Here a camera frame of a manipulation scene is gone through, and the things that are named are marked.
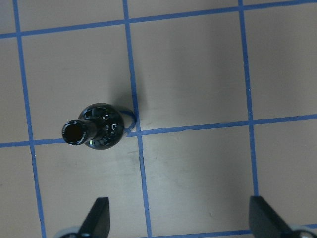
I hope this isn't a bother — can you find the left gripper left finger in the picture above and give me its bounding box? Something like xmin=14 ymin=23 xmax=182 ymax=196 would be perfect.
xmin=77 ymin=197 xmax=110 ymax=238

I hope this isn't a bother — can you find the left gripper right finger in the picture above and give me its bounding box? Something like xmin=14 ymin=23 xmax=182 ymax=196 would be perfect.
xmin=249 ymin=196 xmax=301 ymax=238

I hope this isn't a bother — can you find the dark wine bottle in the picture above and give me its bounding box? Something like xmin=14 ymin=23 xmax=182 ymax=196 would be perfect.
xmin=61 ymin=103 xmax=125 ymax=150

